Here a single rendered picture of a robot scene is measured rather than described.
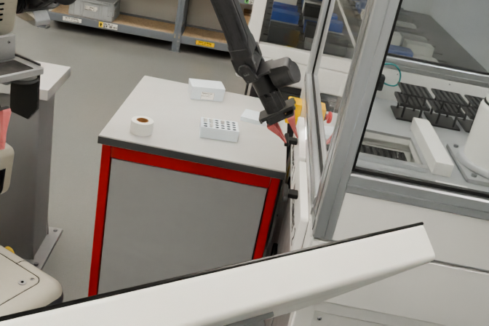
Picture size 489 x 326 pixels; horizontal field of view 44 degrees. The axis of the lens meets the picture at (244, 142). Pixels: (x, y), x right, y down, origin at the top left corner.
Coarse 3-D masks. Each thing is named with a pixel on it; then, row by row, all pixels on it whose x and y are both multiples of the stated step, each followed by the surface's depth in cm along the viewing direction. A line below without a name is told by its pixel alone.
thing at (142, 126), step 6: (132, 120) 189; (138, 120) 192; (144, 120) 192; (150, 120) 191; (132, 126) 189; (138, 126) 188; (144, 126) 188; (150, 126) 189; (132, 132) 189; (138, 132) 189; (144, 132) 189; (150, 132) 190
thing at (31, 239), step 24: (48, 72) 225; (0, 96) 215; (48, 96) 211; (24, 120) 218; (48, 120) 231; (24, 144) 222; (48, 144) 237; (24, 168) 226; (48, 168) 243; (24, 192) 230; (48, 192) 250; (0, 216) 235; (24, 216) 234; (0, 240) 239; (24, 240) 239; (48, 240) 256
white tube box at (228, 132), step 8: (200, 120) 202; (208, 120) 201; (216, 120) 203; (200, 128) 197; (208, 128) 195; (216, 128) 196; (224, 128) 198; (232, 128) 198; (200, 136) 196; (208, 136) 196; (216, 136) 197; (224, 136) 197; (232, 136) 197
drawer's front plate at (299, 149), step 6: (300, 120) 179; (300, 126) 175; (300, 132) 170; (300, 138) 166; (300, 144) 162; (294, 150) 174; (300, 150) 159; (294, 156) 169; (300, 156) 156; (294, 162) 166; (294, 174) 159; (294, 180) 159
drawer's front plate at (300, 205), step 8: (304, 168) 149; (296, 176) 153; (304, 176) 145; (296, 184) 149; (304, 184) 141; (304, 192) 138; (296, 200) 142; (304, 200) 134; (296, 208) 138; (304, 208) 131; (296, 216) 135; (304, 216) 128; (296, 224) 132; (304, 224) 127; (296, 232) 129; (304, 232) 128; (296, 240) 129; (296, 248) 130
